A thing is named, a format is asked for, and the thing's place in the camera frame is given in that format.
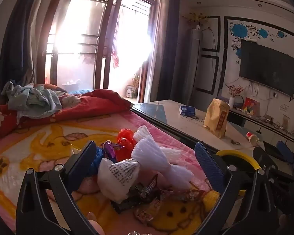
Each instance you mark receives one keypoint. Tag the dark snack wrapper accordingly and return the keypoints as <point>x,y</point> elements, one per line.
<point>137,195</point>

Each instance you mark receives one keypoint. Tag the brown red snack wrapper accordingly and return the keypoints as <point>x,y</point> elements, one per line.
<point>186,195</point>

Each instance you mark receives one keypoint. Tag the blue cloth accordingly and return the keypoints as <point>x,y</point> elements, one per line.
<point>79,91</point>

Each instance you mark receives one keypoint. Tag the brown cushion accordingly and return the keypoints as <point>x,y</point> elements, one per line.
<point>50,87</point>

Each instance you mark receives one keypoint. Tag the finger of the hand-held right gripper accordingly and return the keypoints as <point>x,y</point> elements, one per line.
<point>262,158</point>
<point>288,151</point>

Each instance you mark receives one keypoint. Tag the white foam net sleeve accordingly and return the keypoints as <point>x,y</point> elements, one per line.
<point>149,154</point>

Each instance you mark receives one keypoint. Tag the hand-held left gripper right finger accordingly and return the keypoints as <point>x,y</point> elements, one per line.
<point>208,167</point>

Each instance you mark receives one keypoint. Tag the red flowers in white vase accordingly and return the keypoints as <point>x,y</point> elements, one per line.
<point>231,100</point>

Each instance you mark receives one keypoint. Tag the white printed plastic bag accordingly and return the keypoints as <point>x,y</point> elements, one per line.
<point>112,178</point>

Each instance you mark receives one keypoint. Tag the yellow round bin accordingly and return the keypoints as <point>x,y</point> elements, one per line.
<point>235,153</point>

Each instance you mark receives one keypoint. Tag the red quilt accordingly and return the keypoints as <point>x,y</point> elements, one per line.
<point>93,105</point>

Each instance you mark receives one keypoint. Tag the metal buckets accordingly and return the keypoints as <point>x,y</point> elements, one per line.
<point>130,91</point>

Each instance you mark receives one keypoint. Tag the dark curtain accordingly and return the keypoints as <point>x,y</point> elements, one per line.
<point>19,34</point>
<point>167,44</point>

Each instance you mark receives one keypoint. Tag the balcony potted plant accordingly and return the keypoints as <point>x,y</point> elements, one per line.
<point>136,83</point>

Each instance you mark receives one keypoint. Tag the purple snack wrapper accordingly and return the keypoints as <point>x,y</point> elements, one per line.
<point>112,150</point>

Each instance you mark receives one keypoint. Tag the brown sliding door frame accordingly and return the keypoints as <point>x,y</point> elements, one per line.
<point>106,34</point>

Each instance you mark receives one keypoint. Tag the light blue clothes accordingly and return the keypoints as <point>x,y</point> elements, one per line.
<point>29,100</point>

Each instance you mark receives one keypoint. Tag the red picture box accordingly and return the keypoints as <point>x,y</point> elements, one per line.
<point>251,106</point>

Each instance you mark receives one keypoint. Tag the pinkish snack wrapper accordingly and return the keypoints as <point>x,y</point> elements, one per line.
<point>148,210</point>

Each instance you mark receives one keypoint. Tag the blue packet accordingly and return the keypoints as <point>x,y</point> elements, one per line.
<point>187,110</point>

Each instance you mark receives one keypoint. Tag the pink cartoon printed blanket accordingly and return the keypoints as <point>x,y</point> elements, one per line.
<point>39,146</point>

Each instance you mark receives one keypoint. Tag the black wall television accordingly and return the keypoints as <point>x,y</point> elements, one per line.
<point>267,66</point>

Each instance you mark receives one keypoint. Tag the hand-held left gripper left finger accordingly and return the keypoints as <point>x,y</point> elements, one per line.
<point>81,167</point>

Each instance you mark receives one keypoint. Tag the round black framed ornament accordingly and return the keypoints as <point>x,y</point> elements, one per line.
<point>239,102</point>

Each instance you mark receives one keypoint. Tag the white television cabinet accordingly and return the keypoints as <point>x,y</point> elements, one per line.
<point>267,127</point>

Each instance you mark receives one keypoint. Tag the blue plastic wrapper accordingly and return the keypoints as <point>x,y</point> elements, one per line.
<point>98,160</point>

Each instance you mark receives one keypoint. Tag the yellow artificial flowers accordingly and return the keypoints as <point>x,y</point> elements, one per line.
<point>196,18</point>

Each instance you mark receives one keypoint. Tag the glass top coffee table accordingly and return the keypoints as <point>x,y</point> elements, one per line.
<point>161,117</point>

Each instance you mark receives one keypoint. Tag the red paper cup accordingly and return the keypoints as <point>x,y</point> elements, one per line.
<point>251,137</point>

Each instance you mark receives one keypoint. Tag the grey standing air conditioner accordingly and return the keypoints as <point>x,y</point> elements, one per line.
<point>186,63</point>

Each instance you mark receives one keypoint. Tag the tan paper bag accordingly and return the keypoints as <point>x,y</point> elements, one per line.
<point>216,118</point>

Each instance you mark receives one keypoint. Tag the orange red plastic wrapper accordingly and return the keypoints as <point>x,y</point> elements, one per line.
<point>125,142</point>

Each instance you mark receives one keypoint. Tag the blue flower wall decal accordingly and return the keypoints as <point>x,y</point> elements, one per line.
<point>240,29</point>

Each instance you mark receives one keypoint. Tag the small brown paper bag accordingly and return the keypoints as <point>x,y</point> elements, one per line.
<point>286,122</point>

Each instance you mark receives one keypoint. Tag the person's right hand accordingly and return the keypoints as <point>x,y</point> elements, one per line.
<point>283,222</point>

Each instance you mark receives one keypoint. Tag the red hanging clothes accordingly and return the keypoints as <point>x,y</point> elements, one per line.
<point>115,60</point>

